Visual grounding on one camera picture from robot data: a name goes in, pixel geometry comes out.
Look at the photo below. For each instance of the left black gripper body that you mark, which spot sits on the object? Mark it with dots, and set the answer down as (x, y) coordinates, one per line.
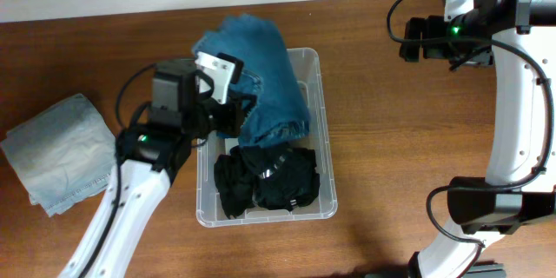
(209, 113)

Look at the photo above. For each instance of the dark green taped clothing bundle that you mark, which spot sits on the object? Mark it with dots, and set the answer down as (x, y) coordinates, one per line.
(285, 176)

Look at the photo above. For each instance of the black taped clothing bundle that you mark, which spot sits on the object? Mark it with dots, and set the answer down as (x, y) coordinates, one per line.
(238, 178)

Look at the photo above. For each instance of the light grey jeans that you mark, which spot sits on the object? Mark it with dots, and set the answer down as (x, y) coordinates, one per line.
(63, 155)

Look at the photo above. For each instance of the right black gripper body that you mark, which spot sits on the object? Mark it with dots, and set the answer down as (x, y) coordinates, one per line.
(436, 39)

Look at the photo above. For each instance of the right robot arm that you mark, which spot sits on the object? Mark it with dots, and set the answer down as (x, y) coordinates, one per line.
(517, 38)

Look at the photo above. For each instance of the white label in container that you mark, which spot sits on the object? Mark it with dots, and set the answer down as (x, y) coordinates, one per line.
(230, 143)

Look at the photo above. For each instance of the clear plastic storage container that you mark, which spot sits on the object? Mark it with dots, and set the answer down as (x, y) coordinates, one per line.
(209, 212)

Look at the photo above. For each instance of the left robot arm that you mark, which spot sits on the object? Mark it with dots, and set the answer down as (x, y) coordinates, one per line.
(190, 99)

